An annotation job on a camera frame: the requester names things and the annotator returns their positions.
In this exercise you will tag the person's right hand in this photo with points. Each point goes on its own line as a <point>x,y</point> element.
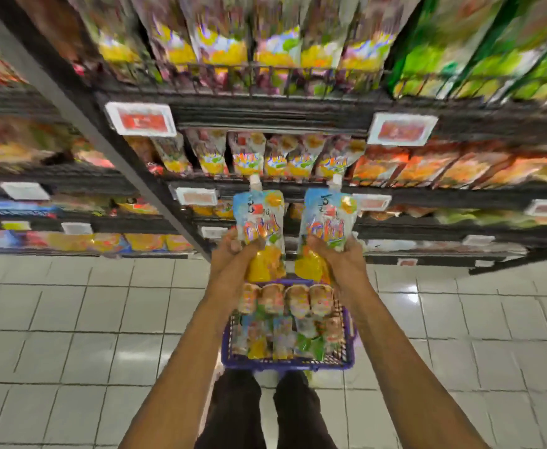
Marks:
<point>348,273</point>

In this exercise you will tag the person's left hand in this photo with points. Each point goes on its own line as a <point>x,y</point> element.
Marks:
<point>226,268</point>

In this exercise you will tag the person's right thumb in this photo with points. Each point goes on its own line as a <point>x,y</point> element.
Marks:
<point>319,245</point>

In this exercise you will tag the person's left thumb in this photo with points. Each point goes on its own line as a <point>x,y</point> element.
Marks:
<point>253,247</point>

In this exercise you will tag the blue yellow spouted drink pouch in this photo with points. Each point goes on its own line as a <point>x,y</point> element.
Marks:
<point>327,212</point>
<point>261,215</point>

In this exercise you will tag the person's left forearm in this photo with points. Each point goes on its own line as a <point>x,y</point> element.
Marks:
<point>184,369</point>

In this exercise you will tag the person's right forearm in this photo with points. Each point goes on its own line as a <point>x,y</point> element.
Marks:
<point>409,374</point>

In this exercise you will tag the small white price tag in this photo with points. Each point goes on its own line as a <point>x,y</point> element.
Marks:
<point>478,240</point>
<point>197,196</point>
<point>372,202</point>
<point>542,208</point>
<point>25,191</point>
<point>407,262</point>
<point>214,232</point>
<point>77,228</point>

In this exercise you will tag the pile of colourful drink pouches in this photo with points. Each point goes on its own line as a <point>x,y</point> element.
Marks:
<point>292,322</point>

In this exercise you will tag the row of short yellow-print pouches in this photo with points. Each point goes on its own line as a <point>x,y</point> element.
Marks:
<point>250,156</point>

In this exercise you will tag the purple plastic shopping basket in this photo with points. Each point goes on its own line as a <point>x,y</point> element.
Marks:
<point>236,357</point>

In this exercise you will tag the black metal shelf rack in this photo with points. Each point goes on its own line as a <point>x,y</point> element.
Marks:
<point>273,114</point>

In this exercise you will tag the row of yellow flat packets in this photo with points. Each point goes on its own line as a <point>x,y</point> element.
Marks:
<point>114,241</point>

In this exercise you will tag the large white red price tag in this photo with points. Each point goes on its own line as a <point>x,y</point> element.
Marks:
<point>141,119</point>
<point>402,129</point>

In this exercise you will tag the row of orange snack packets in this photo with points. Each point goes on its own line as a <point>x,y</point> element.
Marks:
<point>460,165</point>

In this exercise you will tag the person's left leg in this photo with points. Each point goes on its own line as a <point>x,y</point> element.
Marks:
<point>236,416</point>

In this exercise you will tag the person's leg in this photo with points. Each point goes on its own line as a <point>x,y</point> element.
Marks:
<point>236,416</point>
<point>301,416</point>

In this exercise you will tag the person's right leg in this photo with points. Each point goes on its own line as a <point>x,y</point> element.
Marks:
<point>301,416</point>

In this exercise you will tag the row of pale green packets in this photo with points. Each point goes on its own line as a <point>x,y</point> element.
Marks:
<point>488,215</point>

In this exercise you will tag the row of tall yellow-print pouches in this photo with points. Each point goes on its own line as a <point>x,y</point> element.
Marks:
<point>226,42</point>

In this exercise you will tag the yellow price tag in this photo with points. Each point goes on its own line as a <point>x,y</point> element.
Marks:
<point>16,225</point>

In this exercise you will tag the row of blue flat packets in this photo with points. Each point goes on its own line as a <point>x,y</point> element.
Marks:
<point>11,208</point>

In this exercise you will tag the row of mixed colourful packets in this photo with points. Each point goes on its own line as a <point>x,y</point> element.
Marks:
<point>25,144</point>

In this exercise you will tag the row of green snack packets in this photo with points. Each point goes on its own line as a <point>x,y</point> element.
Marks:
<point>479,46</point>

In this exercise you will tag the row of brown snack packets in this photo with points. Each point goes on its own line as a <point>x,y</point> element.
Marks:
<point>53,23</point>

